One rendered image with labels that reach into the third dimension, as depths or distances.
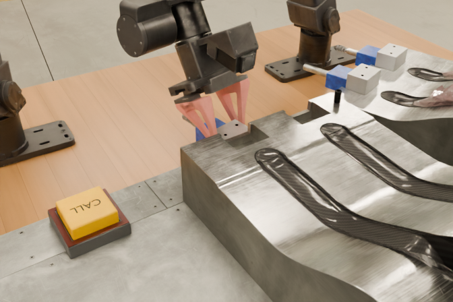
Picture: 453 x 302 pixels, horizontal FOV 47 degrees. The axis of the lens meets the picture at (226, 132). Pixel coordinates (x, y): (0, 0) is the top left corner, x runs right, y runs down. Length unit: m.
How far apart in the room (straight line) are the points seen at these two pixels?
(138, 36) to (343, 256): 0.37
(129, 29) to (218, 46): 0.12
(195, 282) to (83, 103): 0.46
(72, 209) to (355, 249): 0.35
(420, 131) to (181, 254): 0.39
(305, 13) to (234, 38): 0.34
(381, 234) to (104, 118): 0.54
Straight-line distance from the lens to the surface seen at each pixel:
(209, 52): 0.70
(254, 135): 0.71
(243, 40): 0.67
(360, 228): 0.57
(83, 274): 0.65
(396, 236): 0.54
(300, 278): 0.53
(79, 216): 0.67
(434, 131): 0.80
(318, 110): 0.77
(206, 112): 0.72
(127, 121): 0.90
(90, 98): 0.98
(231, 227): 0.61
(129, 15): 0.69
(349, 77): 0.88
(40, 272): 0.67
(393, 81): 0.93
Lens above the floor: 1.27
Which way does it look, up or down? 34 degrees down
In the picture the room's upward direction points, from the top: straight up
